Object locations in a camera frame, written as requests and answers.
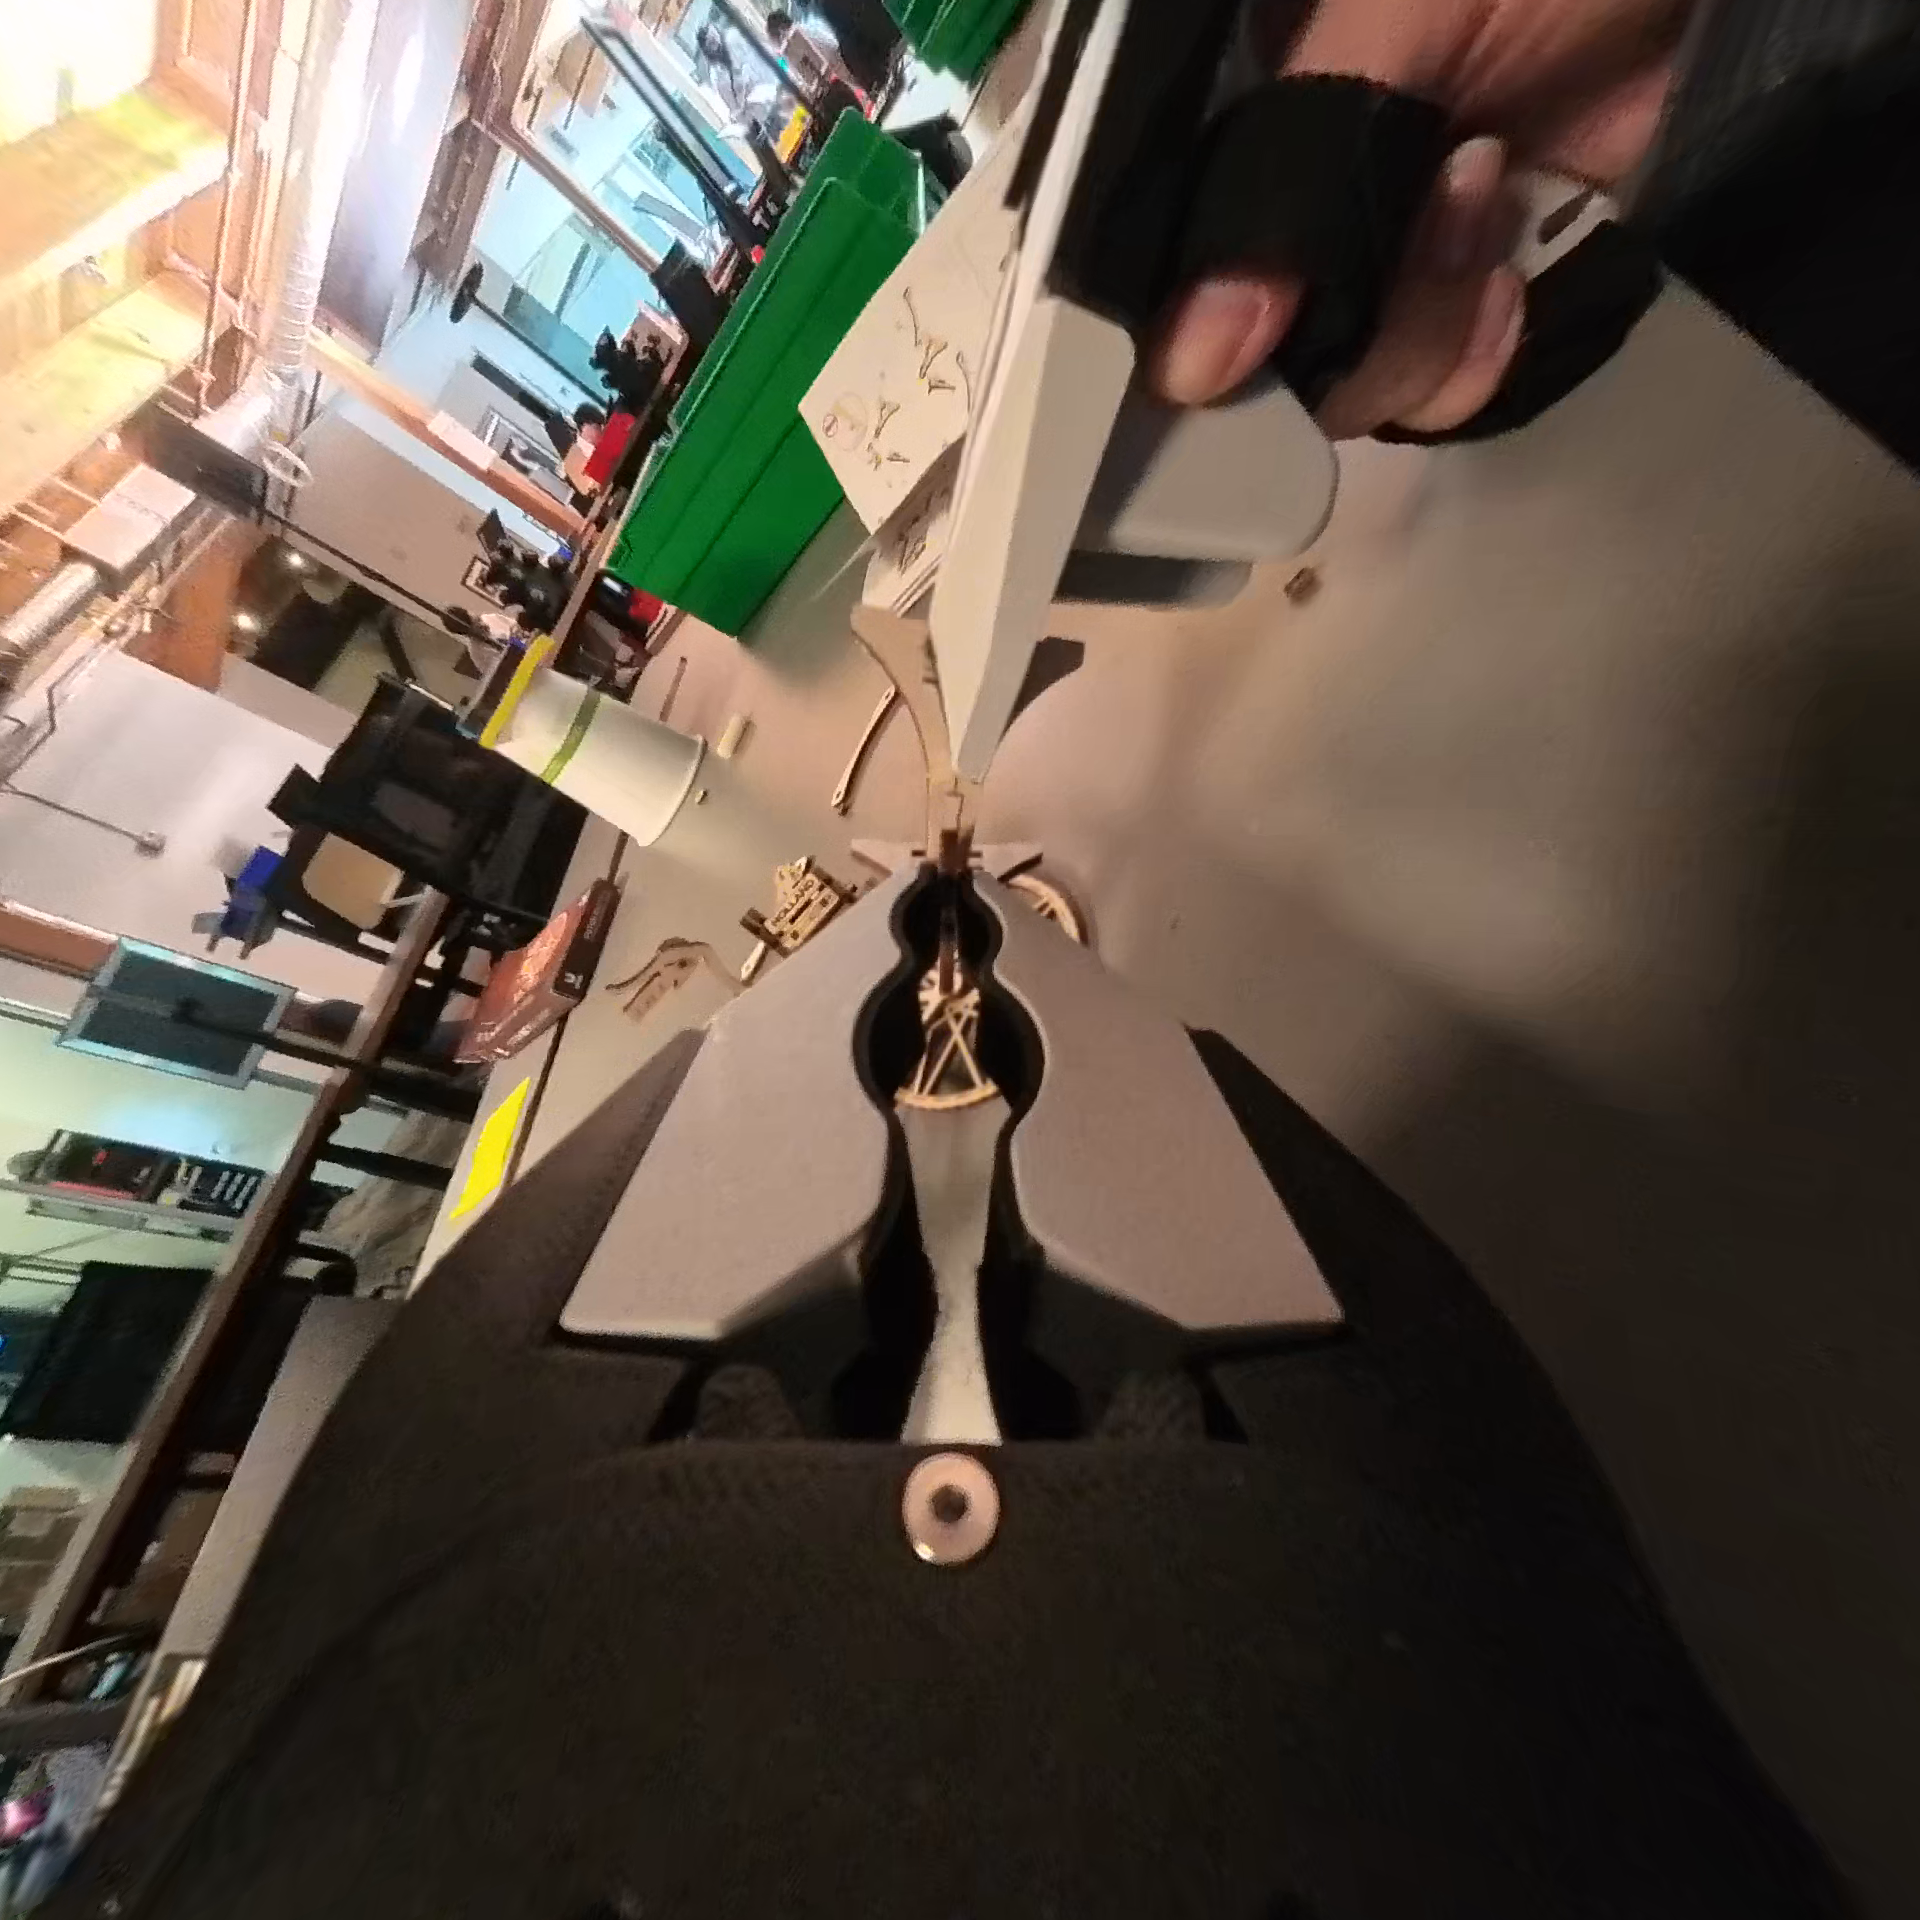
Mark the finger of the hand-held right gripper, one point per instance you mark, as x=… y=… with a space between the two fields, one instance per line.
x=1035 y=494

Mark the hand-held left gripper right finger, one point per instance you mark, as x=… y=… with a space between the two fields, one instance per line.
x=1170 y=1185

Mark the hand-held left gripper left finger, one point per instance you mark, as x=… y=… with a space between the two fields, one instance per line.
x=735 y=1185

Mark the forked wooden model part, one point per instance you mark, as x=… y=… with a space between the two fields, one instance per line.
x=908 y=681

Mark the person's right forearm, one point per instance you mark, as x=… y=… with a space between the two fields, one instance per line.
x=1770 y=91

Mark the wooden bicycle model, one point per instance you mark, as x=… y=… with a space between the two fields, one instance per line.
x=795 y=916

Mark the person's right hand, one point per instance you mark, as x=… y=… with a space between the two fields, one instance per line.
x=1441 y=345

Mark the instruction booklet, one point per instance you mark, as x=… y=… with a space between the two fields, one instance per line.
x=885 y=406

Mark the yellow sticker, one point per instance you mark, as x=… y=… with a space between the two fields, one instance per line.
x=495 y=1149

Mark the dark brown small box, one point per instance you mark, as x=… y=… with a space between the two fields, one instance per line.
x=533 y=983

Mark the green plastic bin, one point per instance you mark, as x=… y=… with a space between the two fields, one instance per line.
x=751 y=452

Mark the curved wooden strip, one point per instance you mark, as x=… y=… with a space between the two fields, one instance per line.
x=868 y=751

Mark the white paper cup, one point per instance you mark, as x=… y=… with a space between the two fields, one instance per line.
x=615 y=764

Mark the black equipment cart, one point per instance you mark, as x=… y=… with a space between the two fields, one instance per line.
x=434 y=811

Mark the small blue object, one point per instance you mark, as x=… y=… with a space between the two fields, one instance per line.
x=255 y=902

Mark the grey framed panel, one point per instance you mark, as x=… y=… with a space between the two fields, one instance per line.
x=180 y=1014

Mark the person's torso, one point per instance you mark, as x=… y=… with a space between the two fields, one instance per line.
x=1829 y=345

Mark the silver ventilation duct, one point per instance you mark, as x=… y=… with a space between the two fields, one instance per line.
x=60 y=609

